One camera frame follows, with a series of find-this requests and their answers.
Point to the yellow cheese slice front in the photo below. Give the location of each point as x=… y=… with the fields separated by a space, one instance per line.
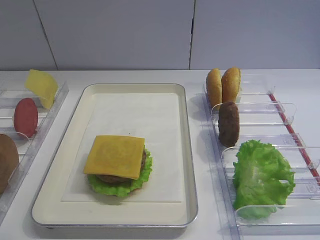
x=115 y=155

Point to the yellow cheese slice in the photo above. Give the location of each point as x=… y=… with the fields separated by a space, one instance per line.
x=43 y=85
x=115 y=155

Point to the brown upright meat patty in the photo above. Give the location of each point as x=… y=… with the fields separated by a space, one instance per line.
x=228 y=124

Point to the brown meat patty on tray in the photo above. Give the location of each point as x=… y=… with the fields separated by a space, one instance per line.
x=110 y=179

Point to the green lettuce leaf on tray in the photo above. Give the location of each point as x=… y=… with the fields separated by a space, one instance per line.
x=123 y=189

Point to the green lettuce leaf in rack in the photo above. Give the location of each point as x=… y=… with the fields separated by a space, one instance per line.
x=263 y=179

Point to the yellow cheese slice back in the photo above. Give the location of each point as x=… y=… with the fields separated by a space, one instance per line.
x=43 y=85

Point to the red tomato slice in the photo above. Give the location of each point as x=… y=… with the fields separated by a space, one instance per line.
x=26 y=117

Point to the white paper tray liner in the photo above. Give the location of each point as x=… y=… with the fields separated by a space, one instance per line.
x=154 y=117

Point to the clear plastic right rack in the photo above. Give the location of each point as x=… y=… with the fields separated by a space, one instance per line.
x=259 y=120

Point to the clear plastic rack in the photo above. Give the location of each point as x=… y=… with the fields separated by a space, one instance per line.
x=259 y=120
x=27 y=147

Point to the cream metal serving tray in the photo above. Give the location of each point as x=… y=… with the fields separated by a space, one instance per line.
x=50 y=210

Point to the clear plastic left rack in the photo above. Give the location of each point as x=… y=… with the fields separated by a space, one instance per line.
x=27 y=147

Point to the brown bun left rack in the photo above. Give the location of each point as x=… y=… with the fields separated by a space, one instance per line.
x=9 y=160

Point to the red rack rail strip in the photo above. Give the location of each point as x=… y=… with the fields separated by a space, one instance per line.
x=297 y=141

